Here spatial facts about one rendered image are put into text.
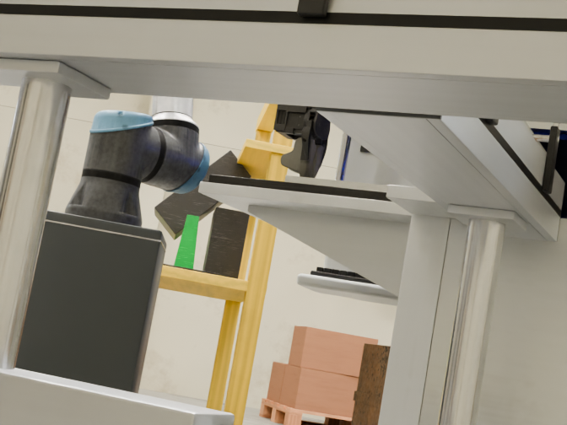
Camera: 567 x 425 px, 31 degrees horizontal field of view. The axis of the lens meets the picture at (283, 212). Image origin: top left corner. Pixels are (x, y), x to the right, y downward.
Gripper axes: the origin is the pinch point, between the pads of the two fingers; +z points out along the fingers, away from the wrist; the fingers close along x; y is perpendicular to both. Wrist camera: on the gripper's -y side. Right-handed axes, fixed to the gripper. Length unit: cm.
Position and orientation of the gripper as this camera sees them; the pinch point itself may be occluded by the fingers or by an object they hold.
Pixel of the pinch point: (308, 183)
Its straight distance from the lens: 187.9
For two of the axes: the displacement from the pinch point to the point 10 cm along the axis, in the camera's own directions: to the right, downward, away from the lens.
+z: -1.7, 9.8, -1.3
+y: -9.0, -1.1, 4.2
